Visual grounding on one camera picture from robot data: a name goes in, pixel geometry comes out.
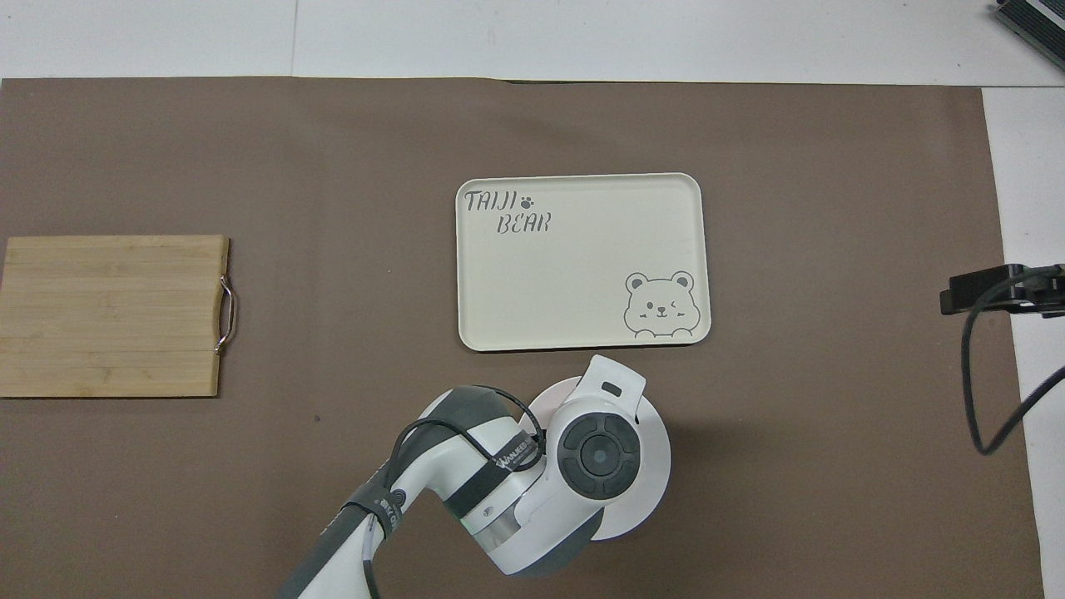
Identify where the black stand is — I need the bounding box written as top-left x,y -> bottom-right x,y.
939,263 -> 1065,319

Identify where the black cable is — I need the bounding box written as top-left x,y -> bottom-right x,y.
960,265 -> 1065,456
359,384 -> 548,599

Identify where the wooden cutting board, metal handle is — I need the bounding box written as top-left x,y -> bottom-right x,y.
0,234 -> 239,399

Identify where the grey ribbed metal box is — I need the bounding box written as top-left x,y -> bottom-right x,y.
992,0 -> 1065,49

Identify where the cream tray with bear print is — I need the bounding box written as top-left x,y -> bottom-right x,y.
454,172 -> 713,353

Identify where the white round plate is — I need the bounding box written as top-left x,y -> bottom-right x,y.
528,375 -> 672,542

